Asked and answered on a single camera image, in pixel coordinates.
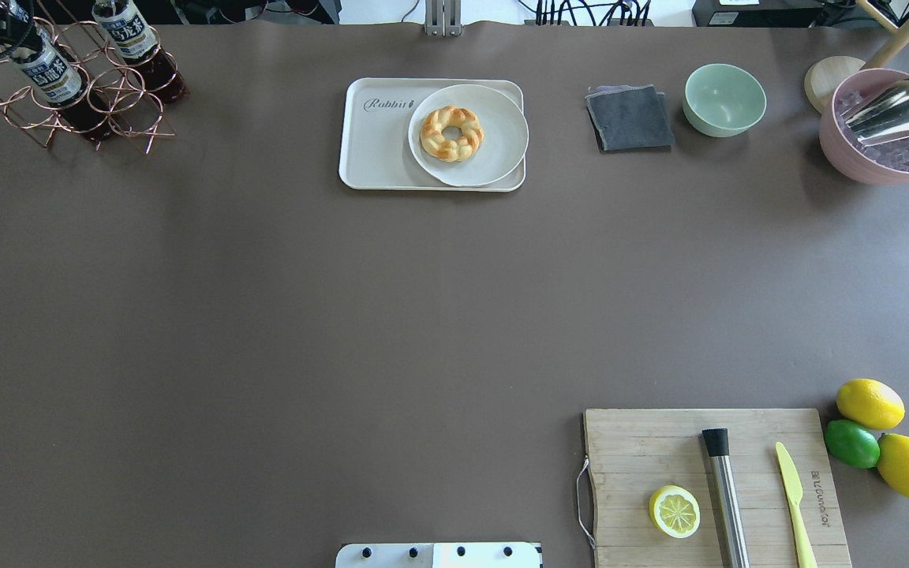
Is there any tea bottle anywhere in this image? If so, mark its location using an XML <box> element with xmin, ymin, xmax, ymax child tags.
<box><xmin>9</xmin><ymin>25</ymin><xmax>113</xmax><ymax>143</ymax></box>
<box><xmin>92</xmin><ymin>1</ymin><xmax>187</xmax><ymax>104</ymax></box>

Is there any cream rectangular serving tray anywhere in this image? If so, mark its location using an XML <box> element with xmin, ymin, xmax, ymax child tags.
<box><xmin>339</xmin><ymin>77</ymin><xmax>526</xmax><ymax>192</ymax></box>

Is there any white round plate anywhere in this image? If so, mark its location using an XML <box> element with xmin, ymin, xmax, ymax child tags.
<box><xmin>408</xmin><ymin>85</ymin><xmax>528</xmax><ymax>187</ymax></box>

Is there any grey folded cloth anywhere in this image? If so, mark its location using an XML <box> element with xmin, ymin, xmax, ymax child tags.
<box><xmin>585</xmin><ymin>85</ymin><xmax>675</xmax><ymax>152</ymax></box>

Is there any mint green bowl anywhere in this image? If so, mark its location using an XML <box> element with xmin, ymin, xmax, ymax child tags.
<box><xmin>683</xmin><ymin>62</ymin><xmax>767</xmax><ymax>139</ymax></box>

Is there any wooden cutting board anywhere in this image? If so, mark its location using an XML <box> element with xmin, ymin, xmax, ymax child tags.
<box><xmin>584</xmin><ymin>409</ymin><xmax>852</xmax><ymax>567</ymax></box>

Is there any round wooden stand base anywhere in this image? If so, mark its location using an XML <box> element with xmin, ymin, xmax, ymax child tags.
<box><xmin>803</xmin><ymin>55</ymin><xmax>865</xmax><ymax>113</ymax></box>

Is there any steel muddler black tip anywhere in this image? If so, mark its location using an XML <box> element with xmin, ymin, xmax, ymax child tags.
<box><xmin>702</xmin><ymin>428</ymin><xmax>751</xmax><ymax>567</ymax></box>

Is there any halved lemon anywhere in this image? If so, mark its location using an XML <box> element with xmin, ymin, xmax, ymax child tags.
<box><xmin>649</xmin><ymin>484</ymin><xmax>701</xmax><ymax>539</ymax></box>

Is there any yellow plastic knife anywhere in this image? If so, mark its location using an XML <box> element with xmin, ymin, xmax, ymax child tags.
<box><xmin>775</xmin><ymin>442</ymin><xmax>818</xmax><ymax>568</ymax></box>

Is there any pink ice bowl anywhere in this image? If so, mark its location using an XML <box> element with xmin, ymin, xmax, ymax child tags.
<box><xmin>820</xmin><ymin>69</ymin><xmax>909</xmax><ymax>185</ymax></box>

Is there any metal ice scoop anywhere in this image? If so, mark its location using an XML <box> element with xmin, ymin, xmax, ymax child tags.
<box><xmin>845</xmin><ymin>78</ymin><xmax>909</xmax><ymax>147</ymax></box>

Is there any green lime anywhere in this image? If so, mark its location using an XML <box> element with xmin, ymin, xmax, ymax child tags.
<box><xmin>824</xmin><ymin>418</ymin><xmax>881</xmax><ymax>469</ymax></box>

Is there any yellow lemon upper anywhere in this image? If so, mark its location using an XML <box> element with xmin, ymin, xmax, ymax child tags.
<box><xmin>836</xmin><ymin>378</ymin><xmax>906</xmax><ymax>431</ymax></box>

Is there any copper wire bottle rack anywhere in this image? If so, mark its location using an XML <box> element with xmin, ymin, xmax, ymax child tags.
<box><xmin>0</xmin><ymin>17</ymin><xmax>176</xmax><ymax>154</ymax></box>

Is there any braided ring bread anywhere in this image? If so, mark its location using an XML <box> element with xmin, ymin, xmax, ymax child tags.
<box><xmin>419</xmin><ymin>106</ymin><xmax>484</xmax><ymax>163</ymax></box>

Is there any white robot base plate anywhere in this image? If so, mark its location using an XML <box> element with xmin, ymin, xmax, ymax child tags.
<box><xmin>335</xmin><ymin>540</ymin><xmax>544</xmax><ymax>567</ymax></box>

